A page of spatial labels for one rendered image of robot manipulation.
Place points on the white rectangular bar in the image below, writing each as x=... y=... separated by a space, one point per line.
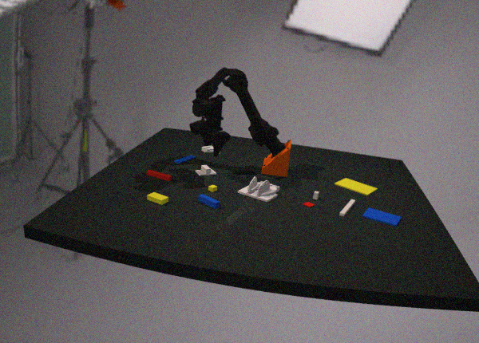
x=347 y=207

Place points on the red flat bar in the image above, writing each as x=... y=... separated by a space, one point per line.
x=159 y=175

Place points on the white housing plate with two holes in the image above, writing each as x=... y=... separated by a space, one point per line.
x=207 y=149

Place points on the blue rectangular block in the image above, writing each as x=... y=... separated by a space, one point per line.
x=208 y=201

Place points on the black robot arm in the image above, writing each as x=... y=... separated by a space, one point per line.
x=261 y=132

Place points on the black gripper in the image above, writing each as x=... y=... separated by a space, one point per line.
x=216 y=135

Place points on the yellow flat plate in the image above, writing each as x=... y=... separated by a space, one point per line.
x=356 y=186

